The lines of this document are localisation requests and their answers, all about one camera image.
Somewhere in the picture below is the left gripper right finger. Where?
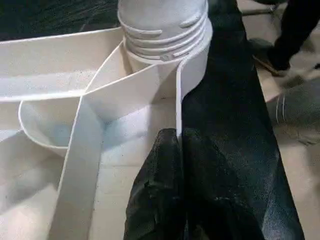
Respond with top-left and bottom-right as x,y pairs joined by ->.
182,128 -> 266,240

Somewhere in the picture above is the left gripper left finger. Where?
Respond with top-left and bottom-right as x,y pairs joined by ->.
122,127 -> 188,240

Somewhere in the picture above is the white plastic table top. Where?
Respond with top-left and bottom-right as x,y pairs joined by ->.
0,27 -> 214,240

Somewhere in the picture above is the white plastic table leg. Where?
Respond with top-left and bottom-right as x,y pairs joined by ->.
117,0 -> 210,62

